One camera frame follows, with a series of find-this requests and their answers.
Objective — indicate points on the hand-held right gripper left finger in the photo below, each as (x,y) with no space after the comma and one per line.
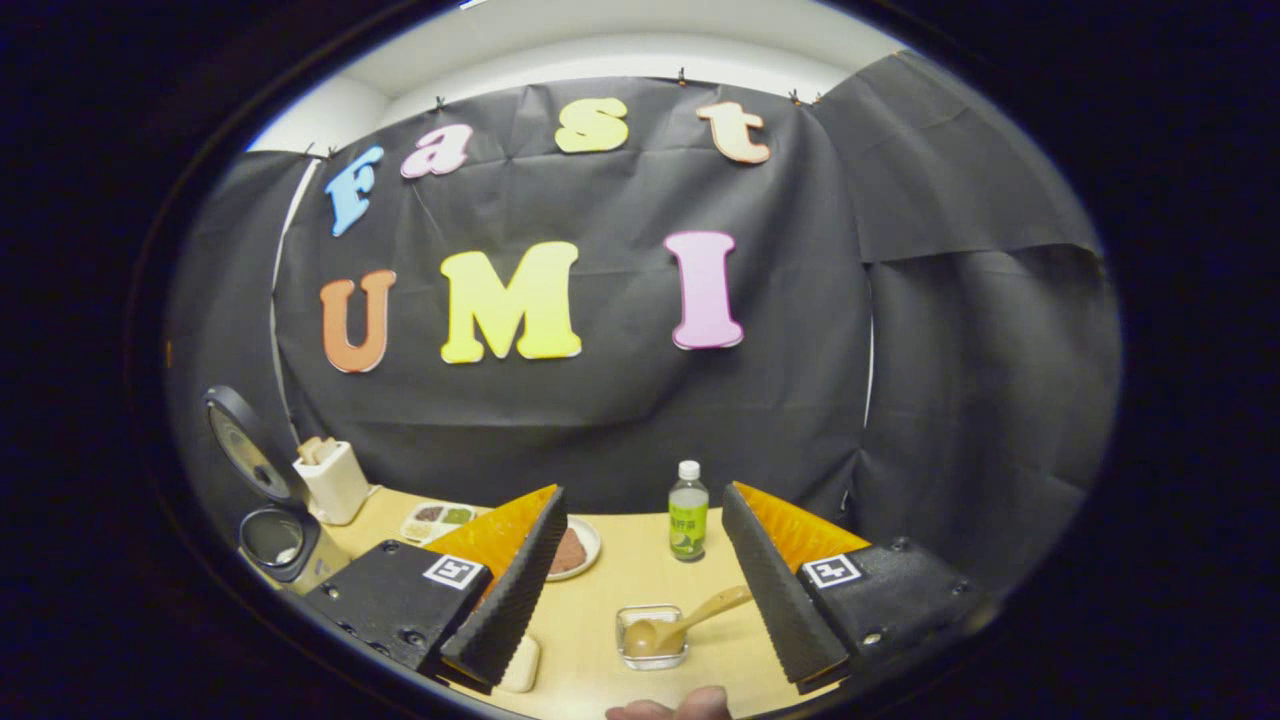
(510,610)

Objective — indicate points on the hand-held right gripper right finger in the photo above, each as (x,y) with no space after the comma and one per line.
(780,600)

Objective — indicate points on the clear plastic rice container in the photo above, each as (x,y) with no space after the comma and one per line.
(520,665)

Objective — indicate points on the wooden spoon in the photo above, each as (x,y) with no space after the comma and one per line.
(690,620)

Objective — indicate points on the clear chopstick holder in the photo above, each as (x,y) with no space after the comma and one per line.
(652,655)

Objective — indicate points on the silver black rice cooker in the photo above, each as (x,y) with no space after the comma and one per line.
(285,540)

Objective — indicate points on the white utensil holder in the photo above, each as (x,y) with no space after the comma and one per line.
(335,485)

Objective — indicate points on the brown meat piece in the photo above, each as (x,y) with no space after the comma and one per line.
(568,550)

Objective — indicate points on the round white plate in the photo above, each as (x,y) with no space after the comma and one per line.
(590,555)

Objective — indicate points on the white divided bean dish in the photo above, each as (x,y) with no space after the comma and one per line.
(440,520)

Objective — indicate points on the green label drink bottle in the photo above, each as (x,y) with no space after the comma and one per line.
(688,520)

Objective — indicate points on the black backdrop cloth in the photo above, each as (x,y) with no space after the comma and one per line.
(620,420)

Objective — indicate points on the bundle of wooden chopsticks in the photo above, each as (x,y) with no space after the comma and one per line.
(318,450)

